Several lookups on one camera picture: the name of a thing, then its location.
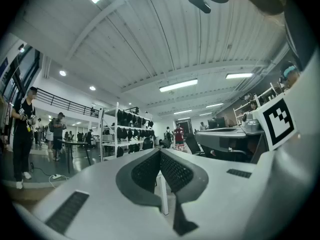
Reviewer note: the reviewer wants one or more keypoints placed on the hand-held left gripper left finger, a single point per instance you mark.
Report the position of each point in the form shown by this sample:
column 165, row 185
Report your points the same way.
column 100, row 196

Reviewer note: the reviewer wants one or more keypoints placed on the round ceiling light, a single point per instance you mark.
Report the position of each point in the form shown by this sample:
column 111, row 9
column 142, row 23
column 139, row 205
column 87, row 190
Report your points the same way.
column 92, row 88
column 62, row 73

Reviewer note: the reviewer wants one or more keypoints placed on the white shelf unit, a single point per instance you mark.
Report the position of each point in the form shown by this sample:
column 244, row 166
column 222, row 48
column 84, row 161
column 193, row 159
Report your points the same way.
column 265, row 92

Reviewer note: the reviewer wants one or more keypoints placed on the black table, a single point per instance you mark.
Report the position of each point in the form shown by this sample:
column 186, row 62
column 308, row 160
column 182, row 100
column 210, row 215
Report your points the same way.
column 72, row 141

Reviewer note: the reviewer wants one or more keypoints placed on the black head-worn camera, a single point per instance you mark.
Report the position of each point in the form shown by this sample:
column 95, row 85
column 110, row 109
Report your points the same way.
column 200, row 1

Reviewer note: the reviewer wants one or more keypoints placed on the black railing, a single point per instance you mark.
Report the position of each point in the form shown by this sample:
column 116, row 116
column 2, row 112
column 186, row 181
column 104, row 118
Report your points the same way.
column 67, row 103

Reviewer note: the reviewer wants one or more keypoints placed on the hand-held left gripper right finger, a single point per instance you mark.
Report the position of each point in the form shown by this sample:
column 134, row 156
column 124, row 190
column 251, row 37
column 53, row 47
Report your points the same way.
column 220, row 196

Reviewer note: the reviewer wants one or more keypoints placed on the white power strip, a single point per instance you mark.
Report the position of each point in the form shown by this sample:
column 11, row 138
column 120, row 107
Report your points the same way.
column 55, row 176

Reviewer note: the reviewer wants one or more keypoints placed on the white shelf rack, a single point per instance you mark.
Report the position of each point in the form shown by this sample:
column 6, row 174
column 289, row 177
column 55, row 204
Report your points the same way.
column 116, row 131

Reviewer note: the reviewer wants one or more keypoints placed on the person's dark shirt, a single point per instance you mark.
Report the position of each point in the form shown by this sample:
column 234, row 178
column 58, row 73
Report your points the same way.
column 297, row 34

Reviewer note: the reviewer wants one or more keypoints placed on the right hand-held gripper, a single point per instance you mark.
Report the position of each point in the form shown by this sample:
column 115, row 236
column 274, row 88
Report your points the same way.
column 277, row 124

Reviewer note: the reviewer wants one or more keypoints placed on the wooden platform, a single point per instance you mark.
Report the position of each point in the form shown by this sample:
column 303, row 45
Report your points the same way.
column 27, row 194

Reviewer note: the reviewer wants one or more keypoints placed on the set of black bags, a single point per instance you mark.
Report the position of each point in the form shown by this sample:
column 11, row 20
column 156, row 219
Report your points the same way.
column 130, row 134

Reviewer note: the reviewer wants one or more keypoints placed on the black office chair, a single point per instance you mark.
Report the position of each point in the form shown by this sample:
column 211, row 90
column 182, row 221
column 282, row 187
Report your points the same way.
column 193, row 144

